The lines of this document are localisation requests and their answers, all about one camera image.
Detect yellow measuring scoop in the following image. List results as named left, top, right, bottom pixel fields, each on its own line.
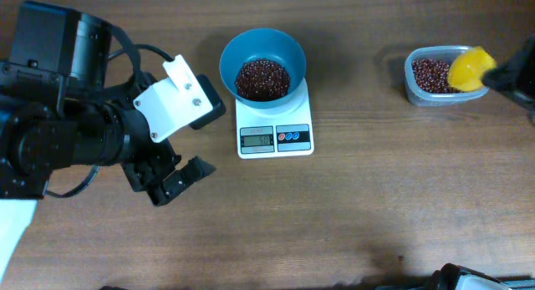
left=447, top=47, right=497, bottom=92

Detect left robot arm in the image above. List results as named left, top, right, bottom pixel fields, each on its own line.
left=1, top=1, right=226, bottom=267

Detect white digital kitchen scale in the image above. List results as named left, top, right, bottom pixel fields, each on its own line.
left=236, top=81, right=315, bottom=160

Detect blue plastic bowl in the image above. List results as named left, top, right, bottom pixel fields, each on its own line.
left=219, top=28, right=307, bottom=109

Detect clear plastic container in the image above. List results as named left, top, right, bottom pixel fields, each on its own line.
left=404, top=45, right=489, bottom=106

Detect red adzuki beans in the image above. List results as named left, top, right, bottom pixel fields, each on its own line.
left=235, top=59, right=459, bottom=102

